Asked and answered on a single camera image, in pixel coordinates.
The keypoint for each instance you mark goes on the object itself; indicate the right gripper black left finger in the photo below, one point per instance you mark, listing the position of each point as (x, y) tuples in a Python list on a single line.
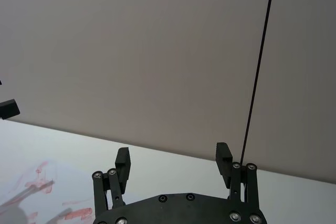
[(123, 167)]

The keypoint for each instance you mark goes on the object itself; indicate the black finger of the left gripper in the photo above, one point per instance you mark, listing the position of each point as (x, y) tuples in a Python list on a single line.
[(9, 109)]

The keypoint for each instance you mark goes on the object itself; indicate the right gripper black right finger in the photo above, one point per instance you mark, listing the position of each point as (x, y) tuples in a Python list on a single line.
[(223, 163)]

